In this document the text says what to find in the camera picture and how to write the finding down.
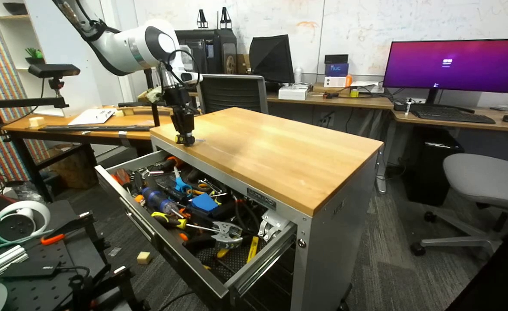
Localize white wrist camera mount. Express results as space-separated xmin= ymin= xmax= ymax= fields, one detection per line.
xmin=175 ymin=48 xmax=206 ymax=88

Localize black camera on stand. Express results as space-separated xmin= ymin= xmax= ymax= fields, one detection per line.
xmin=28 ymin=62 xmax=82 ymax=93

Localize orange handled tool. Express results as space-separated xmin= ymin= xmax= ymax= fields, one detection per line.
xmin=39 ymin=231 xmax=70 ymax=247

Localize black monitor back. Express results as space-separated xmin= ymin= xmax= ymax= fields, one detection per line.
xmin=248 ymin=32 xmax=296 ymax=88

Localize black perforated board table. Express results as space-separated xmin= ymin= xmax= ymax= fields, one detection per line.
xmin=0 ymin=196 xmax=147 ymax=311

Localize black computer tower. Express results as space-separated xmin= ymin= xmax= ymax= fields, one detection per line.
xmin=407 ymin=126 xmax=464 ymax=205

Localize white green hoop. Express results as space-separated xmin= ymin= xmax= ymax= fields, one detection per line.
xmin=0 ymin=198 xmax=52 ymax=245

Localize blue black small box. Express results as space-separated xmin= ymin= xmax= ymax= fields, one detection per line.
xmin=324 ymin=53 xmax=351 ymax=77

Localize small green plant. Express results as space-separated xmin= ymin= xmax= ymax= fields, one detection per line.
xmin=25 ymin=46 xmax=47 ymax=65

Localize black 3D printer box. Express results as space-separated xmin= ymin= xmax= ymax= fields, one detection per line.
xmin=175 ymin=27 xmax=241 ymax=75

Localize yellow black handled screwdriver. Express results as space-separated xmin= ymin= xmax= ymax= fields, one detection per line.
xmin=149 ymin=209 xmax=191 ymax=229

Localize yellow handled tool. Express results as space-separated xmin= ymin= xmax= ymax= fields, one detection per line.
xmin=244 ymin=233 xmax=262 ymax=266

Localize white flat box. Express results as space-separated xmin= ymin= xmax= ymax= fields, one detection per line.
xmin=277 ymin=82 xmax=312 ymax=101

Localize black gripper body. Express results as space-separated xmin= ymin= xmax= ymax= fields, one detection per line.
xmin=168 ymin=84 xmax=198 ymax=134

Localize grey metal tool drawer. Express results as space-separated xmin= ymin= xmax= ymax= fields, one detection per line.
xmin=94 ymin=148 xmax=300 ymax=300

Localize long wooden desk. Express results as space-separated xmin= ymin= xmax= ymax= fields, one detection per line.
xmin=265 ymin=84 xmax=508 ymax=195

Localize wooden side table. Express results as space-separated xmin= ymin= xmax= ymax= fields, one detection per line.
xmin=0 ymin=105 xmax=175 ymax=203

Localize white paper sheets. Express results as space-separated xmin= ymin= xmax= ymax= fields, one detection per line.
xmin=68 ymin=107 xmax=118 ymax=127

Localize grey cabinet with wood top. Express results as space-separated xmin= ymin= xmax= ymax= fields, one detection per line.
xmin=149 ymin=105 xmax=386 ymax=311

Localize silver adjustable pliers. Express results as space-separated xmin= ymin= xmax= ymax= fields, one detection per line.
xmin=187 ymin=219 xmax=246 ymax=247

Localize computer monitor with purple screen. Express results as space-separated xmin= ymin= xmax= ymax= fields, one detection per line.
xmin=382 ymin=37 xmax=508 ymax=108

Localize grey office chair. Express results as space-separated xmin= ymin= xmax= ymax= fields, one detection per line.
xmin=410 ymin=152 xmax=508 ymax=257

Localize black keyboard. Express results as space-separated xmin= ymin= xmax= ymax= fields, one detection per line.
xmin=410 ymin=105 xmax=498 ymax=126

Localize blue black handled screwdriver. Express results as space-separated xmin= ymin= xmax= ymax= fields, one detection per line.
xmin=141 ymin=184 xmax=182 ymax=214

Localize black mesh office chair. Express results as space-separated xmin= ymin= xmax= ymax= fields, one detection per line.
xmin=199 ymin=72 xmax=270 ymax=115

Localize silver aluminium bar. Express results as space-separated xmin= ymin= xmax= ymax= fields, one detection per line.
xmin=0 ymin=243 xmax=30 ymax=281

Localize black boom bar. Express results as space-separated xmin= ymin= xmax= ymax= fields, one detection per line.
xmin=0 ymin=94 xmax=71 ymax=110

